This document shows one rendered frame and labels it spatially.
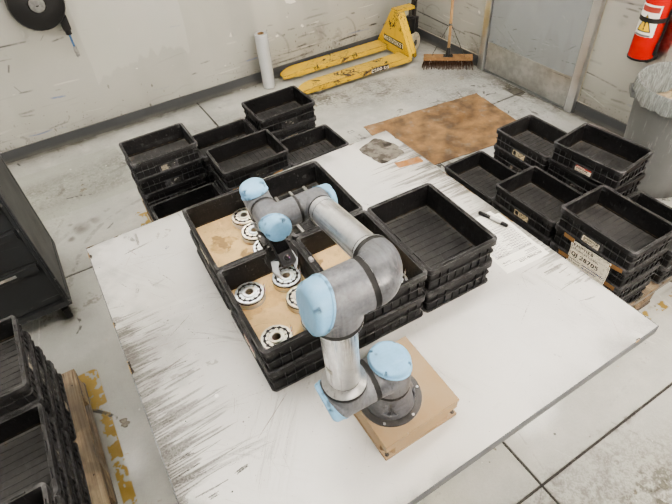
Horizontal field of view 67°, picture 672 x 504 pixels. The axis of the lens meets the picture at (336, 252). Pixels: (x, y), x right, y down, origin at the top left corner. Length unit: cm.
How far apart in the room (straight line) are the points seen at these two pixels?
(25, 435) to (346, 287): 167
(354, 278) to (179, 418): 93
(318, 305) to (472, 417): 83
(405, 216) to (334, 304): 112
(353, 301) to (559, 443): 167
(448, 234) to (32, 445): 176
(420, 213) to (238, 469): 115
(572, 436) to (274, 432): 139
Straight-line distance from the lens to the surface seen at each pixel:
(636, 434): 263
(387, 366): 134
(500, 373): 175
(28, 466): 229
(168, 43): 474
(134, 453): 258
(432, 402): 156
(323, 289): 96
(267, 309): 174
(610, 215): 278
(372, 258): 101
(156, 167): 315
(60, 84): 468
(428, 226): 200
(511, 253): 212
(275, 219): 128
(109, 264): 231
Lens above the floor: 214
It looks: 44 degrees down
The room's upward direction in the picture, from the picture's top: 5 degrees counter-clockwise
